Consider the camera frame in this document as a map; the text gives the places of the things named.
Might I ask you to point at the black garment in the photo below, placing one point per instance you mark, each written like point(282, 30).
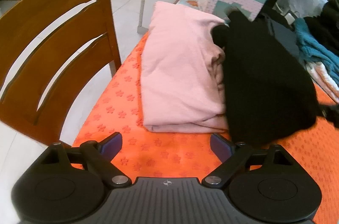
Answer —
point(268, 94)

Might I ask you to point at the pink folded garment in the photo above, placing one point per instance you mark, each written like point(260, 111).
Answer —
point(181, 78)

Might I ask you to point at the blue knitted sweater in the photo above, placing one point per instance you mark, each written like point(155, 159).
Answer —
point(312, 51)

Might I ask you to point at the near wooden chair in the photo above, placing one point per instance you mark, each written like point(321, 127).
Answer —
point(38, 98)

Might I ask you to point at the black clothes stack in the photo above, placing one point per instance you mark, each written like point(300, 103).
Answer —
point(324, 28)

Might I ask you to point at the dark grey folded clothes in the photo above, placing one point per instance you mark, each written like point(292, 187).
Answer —
point(283, 35)

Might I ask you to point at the light pink folded cloth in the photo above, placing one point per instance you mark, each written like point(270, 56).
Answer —
point(319, 74)

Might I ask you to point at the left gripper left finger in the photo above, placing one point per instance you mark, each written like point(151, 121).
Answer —
point(69, 185)

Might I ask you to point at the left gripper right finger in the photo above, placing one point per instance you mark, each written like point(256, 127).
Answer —
point(254, 185)

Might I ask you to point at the orange floral table mat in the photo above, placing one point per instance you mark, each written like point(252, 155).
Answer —
point(168, 155)

